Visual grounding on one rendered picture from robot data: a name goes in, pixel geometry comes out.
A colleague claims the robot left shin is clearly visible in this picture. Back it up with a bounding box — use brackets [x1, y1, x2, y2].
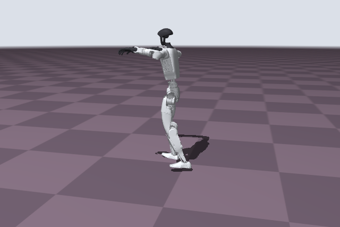
[166, 129, 186, 163]

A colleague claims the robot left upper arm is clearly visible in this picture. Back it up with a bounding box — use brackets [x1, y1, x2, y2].
[152, 50, 169, 60]

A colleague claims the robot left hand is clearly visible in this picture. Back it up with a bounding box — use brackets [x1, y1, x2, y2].
[118, 47, 137, 55]

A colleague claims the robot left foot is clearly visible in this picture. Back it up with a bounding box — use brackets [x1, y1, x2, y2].
[169, 161, 191, 169]

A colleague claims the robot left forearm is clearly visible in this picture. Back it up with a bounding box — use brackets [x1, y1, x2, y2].
[134, 46, 160, 57]

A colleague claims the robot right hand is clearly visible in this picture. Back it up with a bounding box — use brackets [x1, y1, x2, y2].
[147, 46, 163, 51]

